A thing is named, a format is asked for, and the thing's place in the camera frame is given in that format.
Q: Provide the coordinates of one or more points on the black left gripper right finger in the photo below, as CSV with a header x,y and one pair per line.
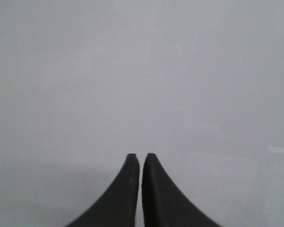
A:
x,y
164,205

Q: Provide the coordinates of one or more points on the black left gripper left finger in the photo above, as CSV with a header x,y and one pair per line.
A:
x,y
117,205

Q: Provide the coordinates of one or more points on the large white whiteboard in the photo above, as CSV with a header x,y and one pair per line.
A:
x,y
199,83

